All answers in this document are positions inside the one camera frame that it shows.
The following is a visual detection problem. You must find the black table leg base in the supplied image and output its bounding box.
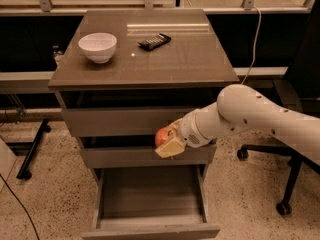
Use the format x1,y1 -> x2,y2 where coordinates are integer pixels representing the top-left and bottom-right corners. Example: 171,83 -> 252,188
16,119 -> 51,180

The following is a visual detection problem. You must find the metal window railing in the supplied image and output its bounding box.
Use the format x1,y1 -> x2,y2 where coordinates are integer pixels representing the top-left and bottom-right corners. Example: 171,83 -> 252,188
0,0 -> 320,17

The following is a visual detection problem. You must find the black cable on floor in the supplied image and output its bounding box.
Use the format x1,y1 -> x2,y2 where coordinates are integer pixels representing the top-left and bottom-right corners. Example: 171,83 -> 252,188
0,173 -> 41,240

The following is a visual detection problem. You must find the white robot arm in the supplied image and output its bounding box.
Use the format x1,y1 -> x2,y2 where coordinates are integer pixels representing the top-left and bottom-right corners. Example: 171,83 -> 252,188
156,84 -> 320,164

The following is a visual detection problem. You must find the black snack bar wrapper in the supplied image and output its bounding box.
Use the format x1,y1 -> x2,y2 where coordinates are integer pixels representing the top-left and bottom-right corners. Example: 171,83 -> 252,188
139,33 -> 171,51

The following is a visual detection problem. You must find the black office chair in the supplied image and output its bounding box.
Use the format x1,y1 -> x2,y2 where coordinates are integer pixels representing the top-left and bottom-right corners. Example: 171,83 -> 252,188
237,0 -> 320,216

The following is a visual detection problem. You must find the grey top drawer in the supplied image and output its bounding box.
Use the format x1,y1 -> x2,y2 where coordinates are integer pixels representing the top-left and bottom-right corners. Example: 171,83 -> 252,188
61,89 -> 221,138

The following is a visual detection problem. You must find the grey bottom drawer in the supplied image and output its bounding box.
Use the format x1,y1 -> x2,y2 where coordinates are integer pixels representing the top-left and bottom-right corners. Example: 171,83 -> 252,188
82,165 -> 220,240

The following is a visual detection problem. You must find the red apple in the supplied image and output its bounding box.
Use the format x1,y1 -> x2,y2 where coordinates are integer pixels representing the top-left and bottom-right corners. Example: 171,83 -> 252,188
155,126 -> 176,147

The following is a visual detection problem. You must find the grey middle drawer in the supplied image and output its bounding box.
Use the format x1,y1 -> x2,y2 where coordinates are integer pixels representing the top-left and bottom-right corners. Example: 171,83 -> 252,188
80,135 -> 216,169

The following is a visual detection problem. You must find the grey drawer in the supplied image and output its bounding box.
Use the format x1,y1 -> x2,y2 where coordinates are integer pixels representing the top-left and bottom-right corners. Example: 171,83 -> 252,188
82,165 -> 220,240
61,89 -> 221,138
80,135 -> 216,169

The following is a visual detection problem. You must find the grey drawer cabinet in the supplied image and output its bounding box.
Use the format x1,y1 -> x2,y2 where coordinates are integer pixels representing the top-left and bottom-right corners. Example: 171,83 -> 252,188
48,8 -> 241,185

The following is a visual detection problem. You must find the white cable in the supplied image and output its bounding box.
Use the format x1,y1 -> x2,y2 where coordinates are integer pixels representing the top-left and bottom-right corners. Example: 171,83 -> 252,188
240,7 -> 263,86

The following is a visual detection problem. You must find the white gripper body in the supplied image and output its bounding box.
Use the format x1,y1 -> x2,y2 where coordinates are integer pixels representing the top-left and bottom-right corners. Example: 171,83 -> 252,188
178,109 -> 213,148

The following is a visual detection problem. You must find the white ceramic bowl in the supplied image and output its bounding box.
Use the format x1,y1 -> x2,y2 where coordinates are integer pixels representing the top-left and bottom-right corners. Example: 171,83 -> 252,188
78,33 -> 117,64

